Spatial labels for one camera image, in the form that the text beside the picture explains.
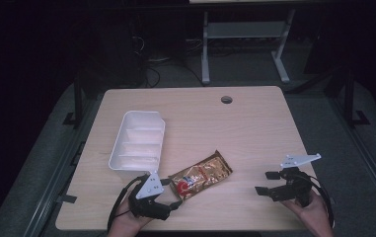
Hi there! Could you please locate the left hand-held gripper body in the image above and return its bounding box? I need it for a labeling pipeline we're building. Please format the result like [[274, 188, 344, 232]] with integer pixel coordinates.
[[128, 170, 172, 221]]

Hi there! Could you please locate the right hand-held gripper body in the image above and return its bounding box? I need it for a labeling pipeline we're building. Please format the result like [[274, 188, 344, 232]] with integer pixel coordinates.
[[268, 152, 323, 208]]

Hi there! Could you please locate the gold foil snack packet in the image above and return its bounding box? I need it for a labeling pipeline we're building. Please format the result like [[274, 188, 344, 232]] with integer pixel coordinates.
[[168, 149, 234, 201]]

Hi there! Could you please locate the white divided plastic tray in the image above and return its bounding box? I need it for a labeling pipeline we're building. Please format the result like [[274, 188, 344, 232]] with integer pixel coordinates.
[[108, 110, 167, 174]]

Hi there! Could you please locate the person's right hand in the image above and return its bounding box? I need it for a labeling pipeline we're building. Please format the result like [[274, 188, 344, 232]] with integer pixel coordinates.
[[281, 190, 336, 237]]

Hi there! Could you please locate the person's left hand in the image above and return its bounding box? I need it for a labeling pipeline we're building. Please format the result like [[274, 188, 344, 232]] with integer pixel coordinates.
[[107, 197, 154, 237]]

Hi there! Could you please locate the black tape strip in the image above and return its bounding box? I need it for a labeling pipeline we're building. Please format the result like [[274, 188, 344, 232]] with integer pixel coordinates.
[[56, 194, 78, 204]]

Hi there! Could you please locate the black metal stand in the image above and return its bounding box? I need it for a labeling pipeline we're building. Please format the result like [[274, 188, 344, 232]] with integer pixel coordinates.
[[340, 66, 372, 128], [62, 72, 87, 129]]

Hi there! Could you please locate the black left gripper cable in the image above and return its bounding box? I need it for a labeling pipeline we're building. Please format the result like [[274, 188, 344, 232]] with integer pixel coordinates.
[[106, 174, 149, 232]]

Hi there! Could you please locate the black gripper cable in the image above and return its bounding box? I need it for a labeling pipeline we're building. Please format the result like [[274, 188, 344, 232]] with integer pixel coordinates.
[[305, 175, 338, 229], [106, 174, 149, 232]]

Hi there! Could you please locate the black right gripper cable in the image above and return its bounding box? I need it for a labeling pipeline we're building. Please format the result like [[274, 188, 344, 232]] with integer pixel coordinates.
[[305, 175, 338, 229]]

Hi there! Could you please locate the aluminium floor rail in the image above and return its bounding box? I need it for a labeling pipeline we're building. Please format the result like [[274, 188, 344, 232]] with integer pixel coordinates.
[[327, 97, 376, 213], [22, 98, 106, 237]]

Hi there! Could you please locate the black floor cable bundle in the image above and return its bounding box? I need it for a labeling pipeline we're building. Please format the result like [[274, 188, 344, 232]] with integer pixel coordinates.
[[129, 34, 207, 89]]

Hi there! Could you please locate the white metal table frame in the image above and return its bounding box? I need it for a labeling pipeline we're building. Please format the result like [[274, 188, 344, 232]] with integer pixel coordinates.
[[200, 8, 297, 85]]

